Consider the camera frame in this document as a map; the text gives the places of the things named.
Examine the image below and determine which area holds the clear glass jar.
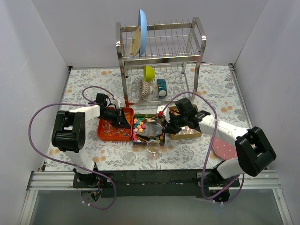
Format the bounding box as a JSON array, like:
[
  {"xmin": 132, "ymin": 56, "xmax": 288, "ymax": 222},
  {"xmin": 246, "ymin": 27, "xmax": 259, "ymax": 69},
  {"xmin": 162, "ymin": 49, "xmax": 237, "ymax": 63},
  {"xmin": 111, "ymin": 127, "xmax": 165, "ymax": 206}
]
[{"xmin": 146, "ymin": 140, "xmax": 160, "ymax": 159}]

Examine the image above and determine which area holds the aluminium frame rail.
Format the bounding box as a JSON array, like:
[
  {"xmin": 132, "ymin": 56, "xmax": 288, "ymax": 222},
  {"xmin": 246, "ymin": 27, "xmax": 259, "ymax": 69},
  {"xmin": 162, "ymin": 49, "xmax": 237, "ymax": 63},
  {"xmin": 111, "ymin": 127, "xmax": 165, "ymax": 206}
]
[{"xmin": 26, "ymin": 170, "xmax": 293, "ymax": 225}]

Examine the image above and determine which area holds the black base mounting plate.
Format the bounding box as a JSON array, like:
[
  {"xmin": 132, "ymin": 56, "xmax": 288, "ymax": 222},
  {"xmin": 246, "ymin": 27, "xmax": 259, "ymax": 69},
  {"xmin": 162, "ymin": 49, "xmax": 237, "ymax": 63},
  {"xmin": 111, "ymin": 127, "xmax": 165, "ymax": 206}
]
[{"xmin": 72, "ymin": 169, "xmax": 240, "ymax": 198}]

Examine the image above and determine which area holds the star candy tin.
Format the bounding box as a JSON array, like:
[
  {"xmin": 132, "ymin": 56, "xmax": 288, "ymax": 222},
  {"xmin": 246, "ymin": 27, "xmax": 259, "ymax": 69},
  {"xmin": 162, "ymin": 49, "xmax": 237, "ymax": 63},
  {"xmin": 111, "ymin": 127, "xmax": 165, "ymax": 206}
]
[{"xmin": 132, "ymin": 114, "xmax": 165, "ymax": 146}]

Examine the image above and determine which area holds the pink polka dot plate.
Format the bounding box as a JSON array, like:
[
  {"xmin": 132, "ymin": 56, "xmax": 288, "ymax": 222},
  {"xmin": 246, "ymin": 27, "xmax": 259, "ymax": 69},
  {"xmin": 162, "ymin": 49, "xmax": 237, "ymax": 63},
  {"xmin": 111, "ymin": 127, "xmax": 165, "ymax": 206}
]
[{"xmin": 212, "ymin": 138, "xmax": 237, "ymax": 160}]

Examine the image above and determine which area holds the steel two-tier dish rack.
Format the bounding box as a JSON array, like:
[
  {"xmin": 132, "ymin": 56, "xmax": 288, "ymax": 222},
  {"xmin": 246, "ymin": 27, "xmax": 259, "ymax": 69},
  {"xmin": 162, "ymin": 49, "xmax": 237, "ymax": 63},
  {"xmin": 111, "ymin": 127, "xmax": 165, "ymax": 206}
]
[{"xmin": 115, "ymin": 17, "xmax": 207, "ymax": 106}]

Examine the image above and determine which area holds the beige plate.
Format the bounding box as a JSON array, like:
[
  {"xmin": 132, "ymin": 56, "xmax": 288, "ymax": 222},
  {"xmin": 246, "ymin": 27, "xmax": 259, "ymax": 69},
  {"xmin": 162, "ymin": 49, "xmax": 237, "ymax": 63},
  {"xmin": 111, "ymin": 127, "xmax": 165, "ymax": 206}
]
[{"xmin": 130, "ymin": 26, "xmax": 141, "ymax": 57}]

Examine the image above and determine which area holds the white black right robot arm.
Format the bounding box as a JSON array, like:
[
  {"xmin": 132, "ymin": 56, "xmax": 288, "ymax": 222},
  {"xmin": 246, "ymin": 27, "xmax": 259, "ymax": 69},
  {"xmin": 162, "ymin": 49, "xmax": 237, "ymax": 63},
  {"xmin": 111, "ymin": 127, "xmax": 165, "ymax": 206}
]
[{"xmin": 157, "ymin": 97, "xmax": 277, "ymax": 186}]

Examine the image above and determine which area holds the yellow-green bowl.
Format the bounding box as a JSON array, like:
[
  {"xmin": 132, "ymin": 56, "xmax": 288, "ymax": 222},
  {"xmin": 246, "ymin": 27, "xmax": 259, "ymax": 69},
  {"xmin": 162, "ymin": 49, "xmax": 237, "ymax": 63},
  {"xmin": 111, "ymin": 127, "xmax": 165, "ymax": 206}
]
[{"xmin": 143, "ymin": 65, "xmax": 155, "ymax": 83}]

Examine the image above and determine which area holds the patterned ceramic bowl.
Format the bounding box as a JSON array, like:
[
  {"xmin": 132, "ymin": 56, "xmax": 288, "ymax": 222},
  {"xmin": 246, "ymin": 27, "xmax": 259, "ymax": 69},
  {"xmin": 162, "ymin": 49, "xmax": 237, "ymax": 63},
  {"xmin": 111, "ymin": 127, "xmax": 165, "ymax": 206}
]
[{"xmin": 139, "ymin": 80, "xmax": 152, "ymax": 100}]

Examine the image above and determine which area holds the metal scoop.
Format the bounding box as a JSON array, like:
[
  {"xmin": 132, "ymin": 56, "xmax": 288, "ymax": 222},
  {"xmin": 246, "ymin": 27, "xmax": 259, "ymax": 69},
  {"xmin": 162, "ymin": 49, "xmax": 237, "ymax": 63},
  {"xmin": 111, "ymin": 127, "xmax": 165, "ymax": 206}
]
[{"xmin": 136, "ymin": 117, "xmax": 164, "ymax": 142}]

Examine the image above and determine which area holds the clear jar lid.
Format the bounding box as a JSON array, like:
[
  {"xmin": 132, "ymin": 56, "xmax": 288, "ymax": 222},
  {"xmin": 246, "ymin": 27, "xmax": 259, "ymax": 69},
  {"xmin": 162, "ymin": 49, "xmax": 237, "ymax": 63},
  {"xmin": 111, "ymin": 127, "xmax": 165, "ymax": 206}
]
[{"xmin": 123, "ymin": 152, "xmax": 136, "ymax": 165}]

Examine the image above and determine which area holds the gold tin of candies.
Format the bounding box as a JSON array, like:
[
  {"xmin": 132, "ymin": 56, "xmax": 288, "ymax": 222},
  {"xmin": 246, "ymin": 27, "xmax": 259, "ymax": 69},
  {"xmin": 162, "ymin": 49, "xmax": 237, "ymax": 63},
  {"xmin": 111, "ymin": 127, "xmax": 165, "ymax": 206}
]
[{"xmin": 169, "ymin": 106, "xmax": 202, "ymax": 140}]

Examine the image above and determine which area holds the light blue plate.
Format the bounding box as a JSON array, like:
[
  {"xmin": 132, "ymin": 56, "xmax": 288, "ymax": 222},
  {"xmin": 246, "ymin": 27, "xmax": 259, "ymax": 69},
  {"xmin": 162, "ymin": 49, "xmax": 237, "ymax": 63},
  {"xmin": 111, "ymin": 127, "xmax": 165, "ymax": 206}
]
[{"xmin": 138, "ymin": 9, "xmax": 148, "ymax": 56}]

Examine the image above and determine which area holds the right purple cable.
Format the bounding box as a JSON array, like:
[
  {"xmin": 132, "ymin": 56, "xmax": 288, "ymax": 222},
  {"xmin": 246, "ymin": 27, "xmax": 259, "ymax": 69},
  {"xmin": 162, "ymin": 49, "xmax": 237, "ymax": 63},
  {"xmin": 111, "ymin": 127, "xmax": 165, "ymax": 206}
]
[{"xmin": 158, "ymin": 91, "xmax": 245, "ymax": 203}]

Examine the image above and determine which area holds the orange lollipop candy tin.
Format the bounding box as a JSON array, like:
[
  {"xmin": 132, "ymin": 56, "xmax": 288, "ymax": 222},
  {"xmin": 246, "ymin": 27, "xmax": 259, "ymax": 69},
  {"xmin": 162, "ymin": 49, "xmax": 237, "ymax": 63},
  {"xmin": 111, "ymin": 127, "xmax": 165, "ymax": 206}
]
[{"xmin": 97, "ymin": 107, "xmax": 134, "ymax": 142}]

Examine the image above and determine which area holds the teal white mug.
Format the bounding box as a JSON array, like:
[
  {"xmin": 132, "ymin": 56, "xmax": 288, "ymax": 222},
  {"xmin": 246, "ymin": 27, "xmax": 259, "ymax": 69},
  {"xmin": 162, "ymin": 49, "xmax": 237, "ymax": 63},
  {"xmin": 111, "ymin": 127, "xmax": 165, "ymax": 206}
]
[{"xmin": 157, "ymin": 78, "xmax": 167, "ymax": 98}]

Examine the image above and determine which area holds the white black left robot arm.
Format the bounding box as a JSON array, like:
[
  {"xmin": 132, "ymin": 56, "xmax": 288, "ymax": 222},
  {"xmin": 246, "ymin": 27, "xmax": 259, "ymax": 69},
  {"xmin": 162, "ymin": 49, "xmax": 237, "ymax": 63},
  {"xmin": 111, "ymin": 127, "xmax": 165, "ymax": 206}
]
[{"xmin": 52, "ymin": 93, "xmax": 131, "ymax": 188}]

